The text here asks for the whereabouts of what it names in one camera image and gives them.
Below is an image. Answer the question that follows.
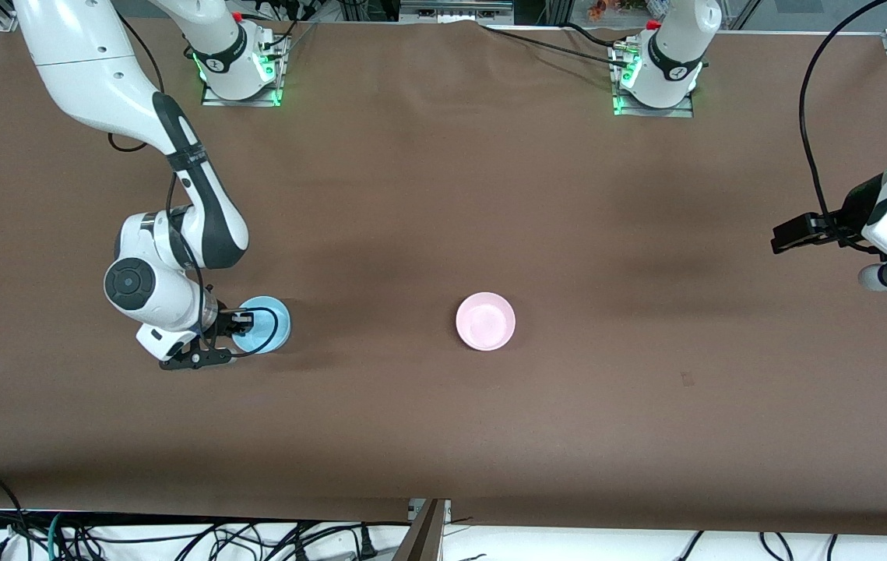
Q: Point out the blue bowl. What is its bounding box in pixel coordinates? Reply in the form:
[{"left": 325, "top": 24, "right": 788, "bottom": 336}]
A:
[{"left": 231, "top": 296, "right": 291, "bottom": 355}]

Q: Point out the pink bowl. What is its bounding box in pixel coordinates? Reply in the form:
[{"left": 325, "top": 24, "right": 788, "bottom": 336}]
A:
[{"left": 456, "top": 292, "right": 516, "bottom": 351}]

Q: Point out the brown table cover sheet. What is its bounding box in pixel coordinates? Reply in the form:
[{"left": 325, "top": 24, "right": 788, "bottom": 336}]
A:
[{"left": 0, "top": 19, "right": 887, "bottom": 538}]

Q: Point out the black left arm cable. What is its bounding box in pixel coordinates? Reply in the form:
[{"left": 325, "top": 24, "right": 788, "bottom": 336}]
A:
[{"left": 798, "top": 0, "right": 887, "bottom": 255}]

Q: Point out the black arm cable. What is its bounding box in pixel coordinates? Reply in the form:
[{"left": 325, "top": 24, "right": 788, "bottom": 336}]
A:
[
  {"left": 798, "top": 0, "right": 887, "bottom": 255},
  {"left": 107, "top": 16, "right": 282, "bottom": 359}
]

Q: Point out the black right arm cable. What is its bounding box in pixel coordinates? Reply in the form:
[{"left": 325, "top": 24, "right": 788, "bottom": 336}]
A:
[{"left": 107, "top": 16, "right": 282, "bottom": 359}]

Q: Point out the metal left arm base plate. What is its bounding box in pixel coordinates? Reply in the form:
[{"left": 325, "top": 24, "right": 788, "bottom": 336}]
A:
[{"left": 611, "top": 43, "right": 695, "bottom": 119}]

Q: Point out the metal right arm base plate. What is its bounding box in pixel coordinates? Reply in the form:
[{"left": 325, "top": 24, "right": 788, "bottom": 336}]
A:
[{"left": 201, "top": 31, "right": 286, "bottom": 108}]

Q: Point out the aluminium profile post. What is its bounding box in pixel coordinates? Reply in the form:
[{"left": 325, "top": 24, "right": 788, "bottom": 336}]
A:
[{"left": 395, "top": 499, "right": 452, "bottom": 561}]

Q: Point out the long black table cable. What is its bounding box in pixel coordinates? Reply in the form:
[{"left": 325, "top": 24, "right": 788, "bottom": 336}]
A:
[{"left": 478, "top": 22, "right": 631, "bottom": 69}]

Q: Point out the aluminium rail with connectors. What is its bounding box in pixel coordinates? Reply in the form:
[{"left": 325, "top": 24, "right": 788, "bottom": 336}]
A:
[{"left": 400, "top": 0, "right": 516, "bottom": 24}]

